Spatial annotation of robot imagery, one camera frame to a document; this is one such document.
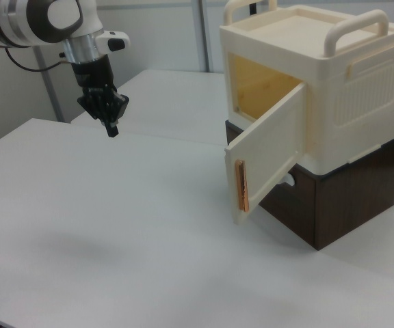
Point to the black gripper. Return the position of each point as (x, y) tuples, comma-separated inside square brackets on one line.
[(92, 78)]

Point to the cream cabinet door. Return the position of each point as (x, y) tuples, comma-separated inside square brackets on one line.
[(269, 153)]

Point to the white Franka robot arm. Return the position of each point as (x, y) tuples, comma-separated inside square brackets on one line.
[(29, 20)]

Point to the cream plastic cabinet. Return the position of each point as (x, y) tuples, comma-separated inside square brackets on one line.
[(354, 85)]

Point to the dark brown wooden box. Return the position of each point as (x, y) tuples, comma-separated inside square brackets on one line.
[(354, 205)]

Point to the silver partition post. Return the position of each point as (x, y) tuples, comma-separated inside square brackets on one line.
[(48, 82), (202, 34)]

